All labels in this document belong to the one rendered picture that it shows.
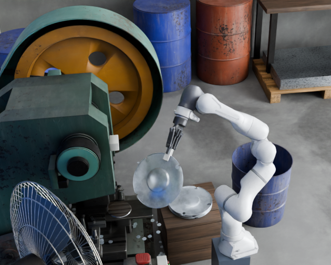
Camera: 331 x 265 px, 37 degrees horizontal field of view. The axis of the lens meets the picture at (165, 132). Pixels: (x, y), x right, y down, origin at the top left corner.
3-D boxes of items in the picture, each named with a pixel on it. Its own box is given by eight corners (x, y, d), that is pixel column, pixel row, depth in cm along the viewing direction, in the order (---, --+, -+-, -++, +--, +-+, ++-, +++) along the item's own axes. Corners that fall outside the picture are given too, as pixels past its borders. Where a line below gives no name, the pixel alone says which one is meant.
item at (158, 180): (193, 189, 249) (192, 189, 248) (147, 218, 256) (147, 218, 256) (167, 142, 261) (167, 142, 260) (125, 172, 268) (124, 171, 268)
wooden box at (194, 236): (210, 217, 367) (211, 181, 348) (226, 256, 336) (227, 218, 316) (157, 227, 361) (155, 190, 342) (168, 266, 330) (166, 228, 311)
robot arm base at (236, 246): (251, 231, 292) (252, 214, 284) (261, 255, 276) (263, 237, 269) (214, 236, 290) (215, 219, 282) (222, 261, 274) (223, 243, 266)
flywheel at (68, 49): (138, -1, 257) (1, 23, 257) (140, 13, 240) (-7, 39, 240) (159, 116, 297) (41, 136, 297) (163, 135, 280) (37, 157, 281)
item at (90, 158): (103, 103, 266) (99, 74, 256) (101, 183, 210) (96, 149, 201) (70, 106, 265) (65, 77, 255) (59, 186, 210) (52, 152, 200)
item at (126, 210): (152, 215, 278) (151, 197, 271) (154, 233, 266) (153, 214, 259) (107, 220, 277) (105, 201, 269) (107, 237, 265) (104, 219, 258)
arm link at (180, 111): (174, 104, 259) (171, 113, 259) (195, 110, 253) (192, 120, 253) (184, 110, 270) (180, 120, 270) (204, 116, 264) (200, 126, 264)
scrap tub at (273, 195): (277, 189, 391) (282, 138, 364) (293, 226, 356) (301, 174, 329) (224, 194, 389) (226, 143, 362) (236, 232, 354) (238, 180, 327)
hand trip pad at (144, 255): (150, 262, 245) (149, 252, 241) (151, 272, 240) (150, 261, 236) (136, 264, 245) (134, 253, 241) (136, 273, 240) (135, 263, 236)
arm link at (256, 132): (286, 130, 259) (277, 130, 275) (255, 116, 258) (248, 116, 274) (270, 164, 259) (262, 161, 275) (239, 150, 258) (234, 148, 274)
